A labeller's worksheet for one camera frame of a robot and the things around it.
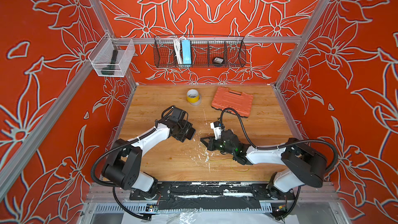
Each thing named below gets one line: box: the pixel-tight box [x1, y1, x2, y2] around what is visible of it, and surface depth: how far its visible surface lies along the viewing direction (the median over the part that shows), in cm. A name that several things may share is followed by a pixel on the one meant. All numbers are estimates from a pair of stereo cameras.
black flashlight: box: [101, 49, 119, 76], surface depth 83 cm
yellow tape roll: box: [186, 88, 200, 104], surface depth 108 cm
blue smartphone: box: [185, 127, 197, 140], surface depth 87 cm
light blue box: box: [181, 39, 192, 65], surface depth 92 cm
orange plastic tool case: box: [210, 86, 254, 118], surface depth 106 cm
